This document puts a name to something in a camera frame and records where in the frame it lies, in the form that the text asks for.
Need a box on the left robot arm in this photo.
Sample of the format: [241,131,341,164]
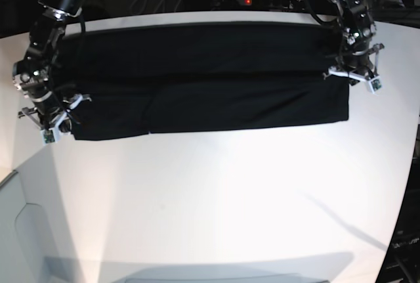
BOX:
[304,0,385,94]

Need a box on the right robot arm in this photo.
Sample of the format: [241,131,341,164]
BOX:
[12,0,89,144]

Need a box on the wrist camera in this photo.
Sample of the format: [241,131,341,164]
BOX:
[366,76,382,94]
[41,128,61,146]

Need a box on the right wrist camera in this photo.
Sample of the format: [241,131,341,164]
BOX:
[41,128,61,146]

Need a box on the black T-shirt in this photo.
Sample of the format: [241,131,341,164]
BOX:
[52,22,349,141]

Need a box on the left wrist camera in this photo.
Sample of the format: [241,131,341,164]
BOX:
[366,76,382,94]

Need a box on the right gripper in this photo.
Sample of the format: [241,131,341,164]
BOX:
[18,92,92,135]

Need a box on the black power strip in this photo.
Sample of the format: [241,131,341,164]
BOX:
[222,0,305,12]

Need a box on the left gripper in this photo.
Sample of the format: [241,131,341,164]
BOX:
[323,43,385,87]

